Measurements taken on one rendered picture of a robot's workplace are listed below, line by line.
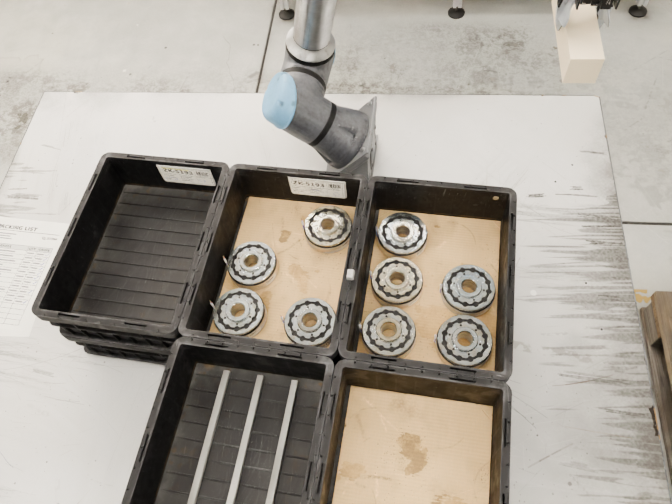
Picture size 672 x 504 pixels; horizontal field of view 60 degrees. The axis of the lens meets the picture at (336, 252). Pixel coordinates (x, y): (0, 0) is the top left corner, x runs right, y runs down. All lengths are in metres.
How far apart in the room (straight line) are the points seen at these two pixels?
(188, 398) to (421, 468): 0.45
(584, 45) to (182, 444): 1.06
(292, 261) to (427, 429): 0.44
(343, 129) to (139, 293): 0.59
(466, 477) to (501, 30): 2.30
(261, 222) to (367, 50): 1.71
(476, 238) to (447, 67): 1.63
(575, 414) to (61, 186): 1.37
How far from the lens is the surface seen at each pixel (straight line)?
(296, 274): 1.22
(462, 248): 1.24
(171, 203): 1.39
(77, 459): 1.37
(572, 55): 1.23
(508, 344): 1.07
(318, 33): 1.35
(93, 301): 1.33
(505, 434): 1.02
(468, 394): 1.08
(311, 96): 1.37
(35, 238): 1.66
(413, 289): 1.16
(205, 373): 1.18
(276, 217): 1.30
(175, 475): 1.15
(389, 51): 2.87
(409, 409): 1.11
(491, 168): 1.54
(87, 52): 3.28
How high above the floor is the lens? 1.90
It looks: 60 degrees down
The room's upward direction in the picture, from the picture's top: 9 degrees counter-clockwise
